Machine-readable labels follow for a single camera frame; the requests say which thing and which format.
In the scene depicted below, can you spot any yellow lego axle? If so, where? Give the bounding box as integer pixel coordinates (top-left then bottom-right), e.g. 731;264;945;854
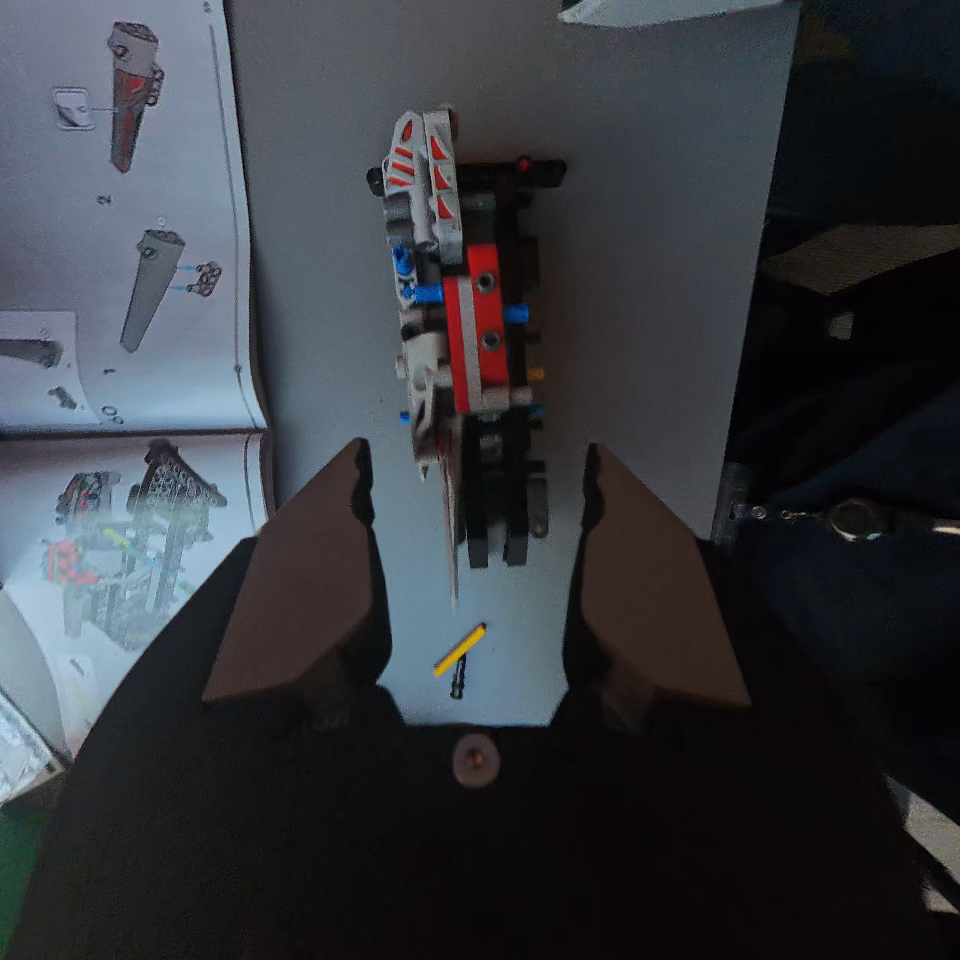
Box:
433;622;489;678

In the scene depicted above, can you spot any person's dark blue clothing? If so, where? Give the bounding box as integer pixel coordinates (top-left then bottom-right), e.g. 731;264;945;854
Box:
723;360;960;691

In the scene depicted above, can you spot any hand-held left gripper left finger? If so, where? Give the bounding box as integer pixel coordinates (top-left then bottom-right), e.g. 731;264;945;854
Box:
201;437;393;710

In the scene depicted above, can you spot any retractable badge reel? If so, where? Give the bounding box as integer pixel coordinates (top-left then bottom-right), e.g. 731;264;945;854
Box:
716;461;960;545

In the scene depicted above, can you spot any printed sheet on board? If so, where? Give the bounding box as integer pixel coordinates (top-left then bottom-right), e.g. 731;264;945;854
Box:
0;686;65;807

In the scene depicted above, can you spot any pale flat object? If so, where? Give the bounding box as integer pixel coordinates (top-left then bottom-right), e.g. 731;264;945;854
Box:
558;0;800;29

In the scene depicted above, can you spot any green flat panel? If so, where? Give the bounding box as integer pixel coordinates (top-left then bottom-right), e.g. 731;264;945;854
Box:
0;804;50;960

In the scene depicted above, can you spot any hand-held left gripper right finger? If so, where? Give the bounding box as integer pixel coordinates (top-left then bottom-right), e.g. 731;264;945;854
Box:
564;441;753;712

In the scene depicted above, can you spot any lego instruction booklet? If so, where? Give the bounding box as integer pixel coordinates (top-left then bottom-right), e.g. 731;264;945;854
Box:
0;0;275;759

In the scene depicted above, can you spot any lego truck model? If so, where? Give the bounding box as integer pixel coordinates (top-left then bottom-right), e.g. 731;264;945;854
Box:
366;105;569;610

